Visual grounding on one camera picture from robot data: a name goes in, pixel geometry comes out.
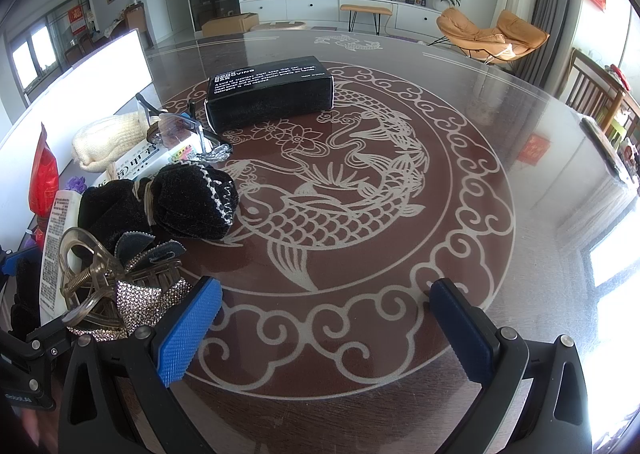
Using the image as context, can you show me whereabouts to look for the dark framed eyeglasses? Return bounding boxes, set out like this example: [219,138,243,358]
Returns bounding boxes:
[135,92,233,165]

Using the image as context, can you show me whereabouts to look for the cardboard box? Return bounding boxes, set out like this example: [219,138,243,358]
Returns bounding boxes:
[201,12,260,37]

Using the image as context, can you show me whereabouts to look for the translucent brown hair claw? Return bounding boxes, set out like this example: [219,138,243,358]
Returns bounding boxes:
[59,228,183,329]

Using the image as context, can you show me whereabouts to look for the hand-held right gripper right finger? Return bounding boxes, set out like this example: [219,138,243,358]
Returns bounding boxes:
[429,278,593,454]

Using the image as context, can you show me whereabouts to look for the black printed box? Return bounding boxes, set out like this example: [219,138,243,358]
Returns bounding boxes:
[206,55,335,133]

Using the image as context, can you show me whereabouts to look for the orange lounge chair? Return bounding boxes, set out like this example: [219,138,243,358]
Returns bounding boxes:
[436,7,551,67]

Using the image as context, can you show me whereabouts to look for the red paper on window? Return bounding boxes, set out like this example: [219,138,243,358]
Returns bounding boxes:
[67,5,87,37]

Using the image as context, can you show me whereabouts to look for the round brown patterned desktop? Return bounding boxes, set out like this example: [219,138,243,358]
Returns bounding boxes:
[0,26,640,454]

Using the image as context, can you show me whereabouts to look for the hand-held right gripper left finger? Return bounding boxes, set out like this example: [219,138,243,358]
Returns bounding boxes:
[57,276,223,454]

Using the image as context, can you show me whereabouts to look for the cream knitted cloth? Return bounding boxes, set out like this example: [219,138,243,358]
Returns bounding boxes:
[71,115,151,173]

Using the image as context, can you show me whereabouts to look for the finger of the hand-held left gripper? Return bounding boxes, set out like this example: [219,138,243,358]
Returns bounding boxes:
[0,246,21,285]
[25,316,83,360]

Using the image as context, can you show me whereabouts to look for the red toy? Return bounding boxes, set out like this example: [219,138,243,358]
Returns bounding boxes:
[27,123,60,215]

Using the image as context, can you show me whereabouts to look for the wooden chair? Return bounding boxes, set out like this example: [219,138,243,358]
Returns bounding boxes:
[565,48,626,129]

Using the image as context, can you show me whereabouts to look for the white printed tube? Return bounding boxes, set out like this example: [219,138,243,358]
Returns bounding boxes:
[39,190,83,319]

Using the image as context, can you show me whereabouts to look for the wooden bench with black legs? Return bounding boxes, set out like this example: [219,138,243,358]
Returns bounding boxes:
[340,4,393,34]

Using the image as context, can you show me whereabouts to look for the white storage box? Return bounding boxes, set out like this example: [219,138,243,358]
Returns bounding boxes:
[0,28,154,255]

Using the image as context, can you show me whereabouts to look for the black velvet hair bow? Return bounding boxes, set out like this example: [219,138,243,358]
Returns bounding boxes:
[79,161,240,241]

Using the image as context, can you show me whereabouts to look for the dark flat device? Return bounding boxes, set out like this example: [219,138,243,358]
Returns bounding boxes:
[580,118,633,182]

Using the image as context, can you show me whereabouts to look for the white television console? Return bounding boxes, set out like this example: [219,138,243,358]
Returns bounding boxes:
[239,0,451,34]

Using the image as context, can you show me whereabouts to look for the white printed packet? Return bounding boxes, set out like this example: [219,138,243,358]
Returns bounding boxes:
[107,134,201,182]

